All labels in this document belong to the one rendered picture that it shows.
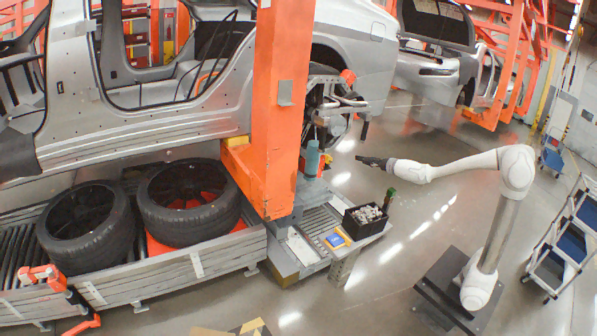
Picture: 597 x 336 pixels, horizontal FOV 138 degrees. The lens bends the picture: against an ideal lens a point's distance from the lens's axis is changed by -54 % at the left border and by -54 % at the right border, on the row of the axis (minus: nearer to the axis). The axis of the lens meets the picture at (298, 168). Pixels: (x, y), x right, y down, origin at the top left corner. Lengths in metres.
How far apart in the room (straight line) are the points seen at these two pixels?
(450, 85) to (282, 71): 3.19
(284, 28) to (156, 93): 1.45
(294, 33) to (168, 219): 1.03
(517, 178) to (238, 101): 1.39
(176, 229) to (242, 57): 0.98
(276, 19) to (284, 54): 0.13
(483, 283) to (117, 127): 1.89
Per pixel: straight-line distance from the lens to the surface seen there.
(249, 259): 1.48
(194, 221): 1.30
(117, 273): 1.33
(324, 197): 2.02
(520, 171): 0.97
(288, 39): 0.89
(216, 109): 1.42
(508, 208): 1.07
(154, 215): 1.37
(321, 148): 1.35
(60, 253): 1.45
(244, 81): 1.44
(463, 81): 4.01
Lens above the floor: 1.35
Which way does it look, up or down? 31 degrees down
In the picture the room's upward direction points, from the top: 6 degrees clockwise
